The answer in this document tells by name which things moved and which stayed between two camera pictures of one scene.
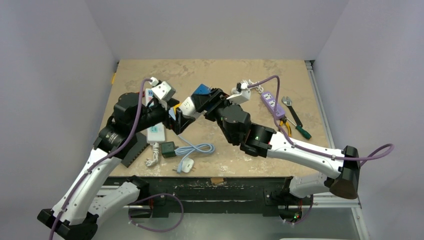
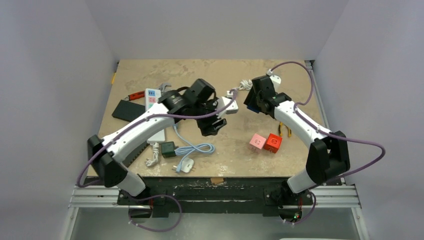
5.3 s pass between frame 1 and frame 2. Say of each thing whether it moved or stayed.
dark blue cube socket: moved
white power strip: stayed
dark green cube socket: stayed
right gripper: moved
